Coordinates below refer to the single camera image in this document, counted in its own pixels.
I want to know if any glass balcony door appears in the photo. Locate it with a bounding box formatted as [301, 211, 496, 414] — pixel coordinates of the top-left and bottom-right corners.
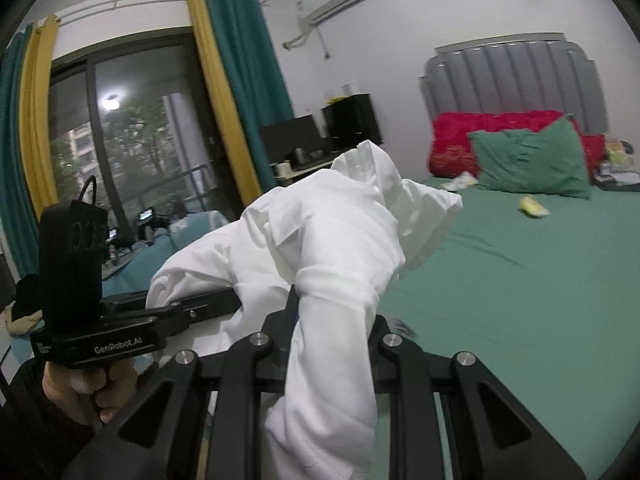
[47, 27, 246, 261]

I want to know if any green pillow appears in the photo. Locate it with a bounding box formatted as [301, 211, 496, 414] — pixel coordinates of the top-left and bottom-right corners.
[467, 115, 593, 201]

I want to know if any black cable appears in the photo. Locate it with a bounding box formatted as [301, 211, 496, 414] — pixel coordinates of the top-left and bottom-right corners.
[80, 175, 101, 206]

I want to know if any black monitor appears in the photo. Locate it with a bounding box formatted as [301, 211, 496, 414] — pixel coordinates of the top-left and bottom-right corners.
[260, 114, 321, 161]

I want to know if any person's left hand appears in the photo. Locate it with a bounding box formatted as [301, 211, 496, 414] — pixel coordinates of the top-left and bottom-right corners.
[42, 357, 140, 426]

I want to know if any white hooded shirt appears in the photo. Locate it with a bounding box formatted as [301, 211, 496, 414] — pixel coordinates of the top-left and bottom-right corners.
[146, 140, 463, 480]

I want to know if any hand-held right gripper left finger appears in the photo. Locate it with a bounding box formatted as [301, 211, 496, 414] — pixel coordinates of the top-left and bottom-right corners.
[62, 285, 301, 480]

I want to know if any crumpled white paper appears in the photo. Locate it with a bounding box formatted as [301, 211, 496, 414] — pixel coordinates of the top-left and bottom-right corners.
[440, 171, 478, 192]

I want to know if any yellow curtain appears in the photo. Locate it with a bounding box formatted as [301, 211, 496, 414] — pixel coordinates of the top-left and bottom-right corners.
[186, 0, 263, 208]
[19, 15, 61, 211]

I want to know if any air conditioner pipe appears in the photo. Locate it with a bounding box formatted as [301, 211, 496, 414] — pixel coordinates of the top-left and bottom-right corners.
[282, 22, 333, 58]

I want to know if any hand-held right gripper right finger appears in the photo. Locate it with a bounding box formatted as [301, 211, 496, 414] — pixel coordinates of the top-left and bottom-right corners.
[367, 312, 588, 480]

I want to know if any small yellow-green cloth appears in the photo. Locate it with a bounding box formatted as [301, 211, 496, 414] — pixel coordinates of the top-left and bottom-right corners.
[517, 196, 550, 219]

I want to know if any white curtain rod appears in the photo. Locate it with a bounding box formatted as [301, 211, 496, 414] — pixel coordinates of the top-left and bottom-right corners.
[50, 0, 271, 26]

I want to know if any teal curtain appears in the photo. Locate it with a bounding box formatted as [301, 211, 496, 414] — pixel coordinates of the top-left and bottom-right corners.
[202, 0, 296, 196]
[0, 22, 41, 281]

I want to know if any grey padded headboard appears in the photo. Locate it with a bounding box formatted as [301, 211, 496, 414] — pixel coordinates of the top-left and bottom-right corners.
[419, 33, 612, 133]

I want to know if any bed with green sheet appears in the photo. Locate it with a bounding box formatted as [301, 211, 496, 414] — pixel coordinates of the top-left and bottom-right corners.
[370, 172, 640, 480]

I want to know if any white air conditioner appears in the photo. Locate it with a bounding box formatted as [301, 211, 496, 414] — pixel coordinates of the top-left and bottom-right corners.
[297, 0, 383, 26]

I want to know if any green snack packet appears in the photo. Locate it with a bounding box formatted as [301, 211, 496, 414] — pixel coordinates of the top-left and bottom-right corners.
[604, 132, 633, 168]

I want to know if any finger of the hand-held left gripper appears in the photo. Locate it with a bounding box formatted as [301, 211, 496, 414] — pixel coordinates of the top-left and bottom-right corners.
[102, 286, 243, 333]

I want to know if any white desk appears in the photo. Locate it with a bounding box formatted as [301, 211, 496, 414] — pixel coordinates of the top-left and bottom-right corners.
[270, 152, 351, 183]

